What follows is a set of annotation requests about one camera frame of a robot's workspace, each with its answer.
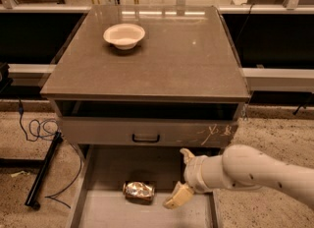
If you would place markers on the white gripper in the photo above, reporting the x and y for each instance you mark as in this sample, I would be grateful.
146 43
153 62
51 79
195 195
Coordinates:
191 173

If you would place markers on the crushed orange can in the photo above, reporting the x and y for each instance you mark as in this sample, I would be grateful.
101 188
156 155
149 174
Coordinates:
139 190

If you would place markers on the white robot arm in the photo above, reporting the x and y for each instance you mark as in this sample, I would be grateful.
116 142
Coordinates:
241 167

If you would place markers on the open middle drawer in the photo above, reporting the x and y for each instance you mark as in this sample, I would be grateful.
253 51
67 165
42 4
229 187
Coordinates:
100 202

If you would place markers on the grey drawer cabinet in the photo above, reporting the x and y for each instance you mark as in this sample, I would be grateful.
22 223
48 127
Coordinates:
184 68

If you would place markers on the white paper bowl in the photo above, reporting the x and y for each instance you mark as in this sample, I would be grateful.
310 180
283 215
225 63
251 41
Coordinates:
124 36

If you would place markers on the black metal bar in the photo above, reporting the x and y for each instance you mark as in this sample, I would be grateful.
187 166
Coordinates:
31 200

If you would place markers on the top drawer with handle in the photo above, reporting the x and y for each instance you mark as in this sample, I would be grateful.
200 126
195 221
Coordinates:
179 133

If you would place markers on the black drawer handle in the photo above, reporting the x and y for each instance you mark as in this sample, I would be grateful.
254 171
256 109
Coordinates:
145 139

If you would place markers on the white metal rail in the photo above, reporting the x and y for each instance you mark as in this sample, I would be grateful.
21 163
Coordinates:
258 79

